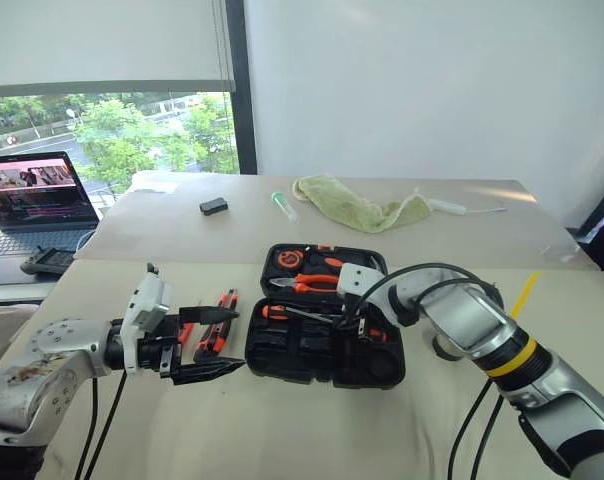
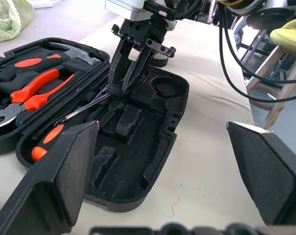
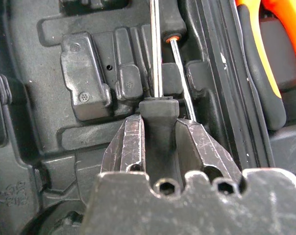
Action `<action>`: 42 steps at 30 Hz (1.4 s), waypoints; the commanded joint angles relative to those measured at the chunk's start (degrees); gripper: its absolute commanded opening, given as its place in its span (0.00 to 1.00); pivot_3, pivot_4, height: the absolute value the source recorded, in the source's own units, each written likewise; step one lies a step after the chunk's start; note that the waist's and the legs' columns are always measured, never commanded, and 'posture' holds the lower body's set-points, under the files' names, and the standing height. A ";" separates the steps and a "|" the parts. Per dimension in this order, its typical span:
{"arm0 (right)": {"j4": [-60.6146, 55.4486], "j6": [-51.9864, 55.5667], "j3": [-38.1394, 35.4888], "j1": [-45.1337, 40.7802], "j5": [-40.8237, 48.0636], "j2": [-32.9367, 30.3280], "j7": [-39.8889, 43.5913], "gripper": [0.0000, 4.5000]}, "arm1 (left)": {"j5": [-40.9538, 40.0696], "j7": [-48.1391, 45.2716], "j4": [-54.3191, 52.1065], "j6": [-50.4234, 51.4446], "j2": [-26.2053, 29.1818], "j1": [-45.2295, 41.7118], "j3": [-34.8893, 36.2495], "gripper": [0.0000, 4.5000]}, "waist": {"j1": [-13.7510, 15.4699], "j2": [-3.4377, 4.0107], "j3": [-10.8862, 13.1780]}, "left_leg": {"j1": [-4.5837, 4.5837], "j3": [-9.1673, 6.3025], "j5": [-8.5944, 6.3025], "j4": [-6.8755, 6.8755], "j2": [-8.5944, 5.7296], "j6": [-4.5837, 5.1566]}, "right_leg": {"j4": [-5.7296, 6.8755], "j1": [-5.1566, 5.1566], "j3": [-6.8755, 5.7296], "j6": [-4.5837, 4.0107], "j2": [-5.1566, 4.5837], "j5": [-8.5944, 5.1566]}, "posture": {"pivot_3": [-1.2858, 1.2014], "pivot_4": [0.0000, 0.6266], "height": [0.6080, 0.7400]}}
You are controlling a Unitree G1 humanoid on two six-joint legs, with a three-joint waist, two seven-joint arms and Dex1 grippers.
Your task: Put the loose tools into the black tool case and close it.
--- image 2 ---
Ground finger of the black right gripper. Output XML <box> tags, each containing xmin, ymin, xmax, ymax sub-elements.
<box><xmin>107</xmin><ymin>38</ymin><xmax>133</xmax><ymax>95</ymax></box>
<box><xmin>122</xmin><ymin>46</ymin><xmax>156</xmax><ymax>99</ymax></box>

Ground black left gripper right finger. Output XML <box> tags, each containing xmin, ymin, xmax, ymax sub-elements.
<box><xmin>225</xmin><ymin>120</ymin><xmax>296</xmax><ymax>227</ymax></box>

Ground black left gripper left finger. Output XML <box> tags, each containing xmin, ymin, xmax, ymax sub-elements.
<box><xmin>0</xmin><ymin>121</ymin><xmax>100</xmax><ymax>235</ymax></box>

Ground silver shaft screwdriver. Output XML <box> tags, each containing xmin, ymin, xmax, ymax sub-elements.
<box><xmin>53</xmin><ymin>83</ymin><xmax>120</xmax><ymax>127</ymax></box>

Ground black plastic tool case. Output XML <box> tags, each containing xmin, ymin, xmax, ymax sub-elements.
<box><xmin>0</xmin><ymin>37</ymin><xmax>190</xmax><ymax>213</ymax></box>

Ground black tape roll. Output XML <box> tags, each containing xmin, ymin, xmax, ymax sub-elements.
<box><xmin>149</xmin><ymin>54</ymin><xmax>170</xmax><ymax>69</ymax></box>

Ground green towel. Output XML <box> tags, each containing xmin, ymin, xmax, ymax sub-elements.
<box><xmin>0</xmin><ymin>0</ymin><xmax>35</xmax><ymax>45</ymax></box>

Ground silver robot body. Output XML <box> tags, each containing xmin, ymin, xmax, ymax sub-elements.
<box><xmin>225</xmin><ymin>0</ymin><xmax>296</xmax><ymax>31</ymax></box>

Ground green seat wooden stool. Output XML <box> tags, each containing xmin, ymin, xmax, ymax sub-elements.
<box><xmin>245</xmin><ymin>18</ymin><xmax>296</xmax><ymax>131</ymax></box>

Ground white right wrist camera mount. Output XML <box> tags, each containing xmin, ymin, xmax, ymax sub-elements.
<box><xmin>105</xmin><ymin>0</ymin><xmax>177</xmax><ymax>29</ymax></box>

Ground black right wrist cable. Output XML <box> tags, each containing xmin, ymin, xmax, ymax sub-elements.
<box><xmin>144</xmin><ymin>0</ymin><xmax>212</xmax><ymax>22</ymax></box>

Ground orange black handled screwdriver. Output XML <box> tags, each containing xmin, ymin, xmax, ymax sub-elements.
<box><xmin>30</xmin><ymin>123</ymin><xmax>65</xmax><ymax>164</ymax></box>

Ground orange handled pliers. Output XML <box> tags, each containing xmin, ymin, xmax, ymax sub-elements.
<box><xmin>0</xmin><ymin>69</ymin><xmax>75</xmax><ymax>132</ymax></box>

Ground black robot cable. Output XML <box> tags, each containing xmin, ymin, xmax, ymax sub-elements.
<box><xmin>218</xmin><ymin>0</ymin><xmax>296</xmax><ymax>102</ymax></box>
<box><xmin>223</xmin><ymin>22</ymin><xmax>296</xmax><ymax>84</ymax></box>

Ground grey hammer black orange handle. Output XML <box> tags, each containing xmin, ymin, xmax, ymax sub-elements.
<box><xmin>0</xmin><ymin>46</ymin><xmax>99</xmax><ymax>83</ymax></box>

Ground black metal chair frame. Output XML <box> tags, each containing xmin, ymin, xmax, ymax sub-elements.
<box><xmin>235</xmin><ymin>28</ymin><xmax>271</xmax><ymax>63</ymax></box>

